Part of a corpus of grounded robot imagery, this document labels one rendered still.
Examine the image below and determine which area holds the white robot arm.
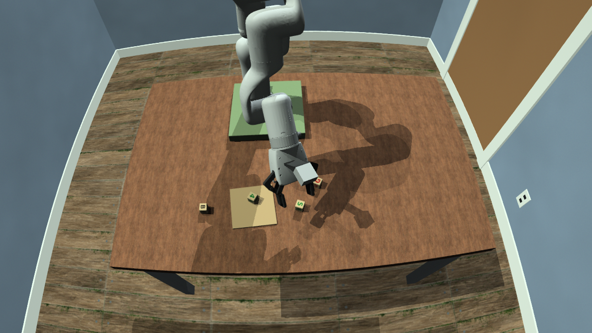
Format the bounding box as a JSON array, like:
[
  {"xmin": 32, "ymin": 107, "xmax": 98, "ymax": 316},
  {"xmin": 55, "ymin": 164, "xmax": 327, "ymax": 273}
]
[{"xmin": 234, "ymin": 0, "xmax": 318, "ymax": 186}]

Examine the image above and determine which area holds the beige flat mat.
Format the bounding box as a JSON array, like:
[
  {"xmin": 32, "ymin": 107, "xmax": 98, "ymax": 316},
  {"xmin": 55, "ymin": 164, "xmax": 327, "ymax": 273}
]
[{"xmin": 230, "ymin": 185, "xmax": 277, "ymax": 229}]

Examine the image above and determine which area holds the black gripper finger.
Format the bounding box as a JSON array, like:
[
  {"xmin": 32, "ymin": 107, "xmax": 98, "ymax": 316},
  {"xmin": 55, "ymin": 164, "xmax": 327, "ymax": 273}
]
[
  {"xmin": 263, "ymin": 171, "xmax": 287, "ymax": 208},
  {"xmin": 305, "ymin": 162, "xmax": 318, "ymax": 196}
]

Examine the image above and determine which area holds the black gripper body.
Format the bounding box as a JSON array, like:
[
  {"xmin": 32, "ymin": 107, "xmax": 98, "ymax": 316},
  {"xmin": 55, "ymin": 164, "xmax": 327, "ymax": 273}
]
[{"xmin": 269, "ymin": 142, "xmax": 308, "ymax": 186}]

